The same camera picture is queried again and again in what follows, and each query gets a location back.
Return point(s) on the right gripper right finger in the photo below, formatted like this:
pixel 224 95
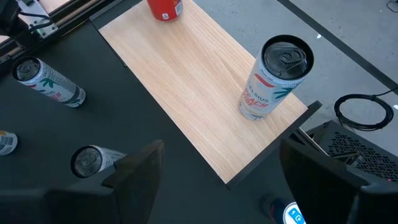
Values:
pixel 335 199

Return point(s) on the black table mat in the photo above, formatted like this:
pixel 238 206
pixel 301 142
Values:
pixel 124 109

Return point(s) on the black table frame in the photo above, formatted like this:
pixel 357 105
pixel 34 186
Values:
pixel 77 21

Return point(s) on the black perforated computer case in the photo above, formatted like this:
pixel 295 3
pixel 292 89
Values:
pixel 357 146

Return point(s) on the Celsius Peach Vibe can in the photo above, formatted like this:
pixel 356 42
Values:
pixel 53 85
pixel 267 93

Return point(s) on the blue Red Bull can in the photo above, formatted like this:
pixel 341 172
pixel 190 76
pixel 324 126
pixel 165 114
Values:
pixel 280 211

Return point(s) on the red Coca-Cola can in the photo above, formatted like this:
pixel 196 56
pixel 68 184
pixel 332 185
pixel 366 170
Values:
pixel 164 9

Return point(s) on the white slim can yellow patch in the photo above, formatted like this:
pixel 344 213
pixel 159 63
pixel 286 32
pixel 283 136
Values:
pixel 90 161
pixel 7 143

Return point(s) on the small wooden shelf black legs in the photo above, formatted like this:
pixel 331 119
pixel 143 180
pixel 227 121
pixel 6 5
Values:
pixel 192 93

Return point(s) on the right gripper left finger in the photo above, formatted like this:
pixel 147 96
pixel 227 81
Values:
pixel 133 186

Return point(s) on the silver mounting bracket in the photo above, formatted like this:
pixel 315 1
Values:
pixel 37 21

